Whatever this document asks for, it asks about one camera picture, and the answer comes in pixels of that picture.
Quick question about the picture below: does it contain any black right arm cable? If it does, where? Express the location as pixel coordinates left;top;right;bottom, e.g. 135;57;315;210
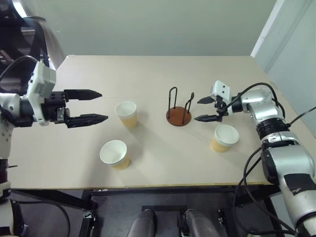
234;145;298;236

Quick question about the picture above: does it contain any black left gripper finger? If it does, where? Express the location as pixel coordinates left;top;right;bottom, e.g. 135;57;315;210
64;109;109;129
63;89;103;102

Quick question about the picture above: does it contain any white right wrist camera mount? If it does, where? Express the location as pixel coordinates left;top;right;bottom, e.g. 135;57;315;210
210;80;232;103

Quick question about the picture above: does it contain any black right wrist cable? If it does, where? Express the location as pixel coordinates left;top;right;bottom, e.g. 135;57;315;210
218;82;287;124

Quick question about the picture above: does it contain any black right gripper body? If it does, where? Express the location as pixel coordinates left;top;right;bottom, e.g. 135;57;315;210
213;94;230;123

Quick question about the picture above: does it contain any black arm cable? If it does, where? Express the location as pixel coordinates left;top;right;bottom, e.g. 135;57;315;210
14;200;72;237
234;145;298;236

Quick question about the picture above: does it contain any dark grey rounded shape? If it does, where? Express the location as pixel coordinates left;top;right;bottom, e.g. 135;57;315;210
184;209;224;237
126;209;158;237

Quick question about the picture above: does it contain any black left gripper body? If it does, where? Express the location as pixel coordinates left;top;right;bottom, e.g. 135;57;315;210
40;91;67;123

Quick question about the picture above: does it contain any tan and white paper cup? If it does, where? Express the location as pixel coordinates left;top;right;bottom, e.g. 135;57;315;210
99;139;131;171
210;124;240;153
115;101;138;129

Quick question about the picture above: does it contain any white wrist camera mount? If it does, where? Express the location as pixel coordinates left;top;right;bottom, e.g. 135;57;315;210
210;80;232;103
25;61;57;127

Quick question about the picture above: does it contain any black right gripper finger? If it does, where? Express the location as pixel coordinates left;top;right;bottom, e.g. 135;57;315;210
197;96;216;105
194;114;221;123

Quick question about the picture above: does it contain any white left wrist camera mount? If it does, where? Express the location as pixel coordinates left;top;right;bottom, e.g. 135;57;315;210
25;61;57;127

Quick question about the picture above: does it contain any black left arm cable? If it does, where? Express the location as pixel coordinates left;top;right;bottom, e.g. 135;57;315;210
14;200;72;237

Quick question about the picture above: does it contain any white door frame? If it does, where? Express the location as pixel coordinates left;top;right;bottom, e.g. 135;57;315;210
250;0;316;75

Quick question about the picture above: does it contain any brown base wire cup rack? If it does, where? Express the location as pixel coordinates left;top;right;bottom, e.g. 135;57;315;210
165;86;195;127

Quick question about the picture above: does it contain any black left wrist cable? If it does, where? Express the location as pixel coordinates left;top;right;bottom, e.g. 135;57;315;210
0;55;42;85

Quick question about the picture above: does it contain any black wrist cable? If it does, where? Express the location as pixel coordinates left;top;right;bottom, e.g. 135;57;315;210
218;82;287;124
0;55;42;85

